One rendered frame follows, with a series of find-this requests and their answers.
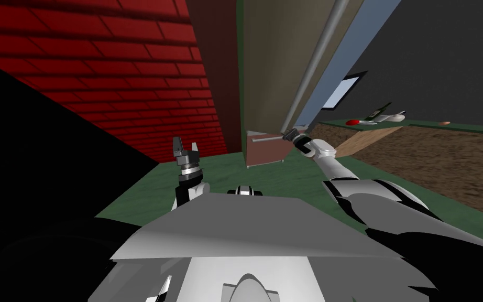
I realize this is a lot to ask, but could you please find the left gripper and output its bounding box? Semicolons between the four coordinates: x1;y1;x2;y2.
172;136;202;169

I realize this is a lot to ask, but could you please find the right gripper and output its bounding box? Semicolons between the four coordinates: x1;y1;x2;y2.
282;127;305;146

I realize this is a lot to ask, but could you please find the brown drawer front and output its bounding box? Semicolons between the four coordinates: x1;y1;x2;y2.
245;130;287;169

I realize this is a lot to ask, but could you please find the black-framed window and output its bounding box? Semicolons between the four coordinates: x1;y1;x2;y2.
320;70;369;112

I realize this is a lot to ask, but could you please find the beige appliance door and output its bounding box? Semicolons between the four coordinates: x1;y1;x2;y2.
241;0;402;136

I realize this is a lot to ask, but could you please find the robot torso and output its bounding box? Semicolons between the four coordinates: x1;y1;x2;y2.
87;184;439;302

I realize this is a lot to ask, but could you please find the green-topped counter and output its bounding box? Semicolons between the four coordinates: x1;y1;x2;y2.
317;101;483;138

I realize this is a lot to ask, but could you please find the short grey drawer handle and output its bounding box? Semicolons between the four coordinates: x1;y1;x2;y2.
251;135;286;144

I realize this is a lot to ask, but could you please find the long grey bar handle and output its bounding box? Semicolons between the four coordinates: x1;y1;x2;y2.
280;0;350;134

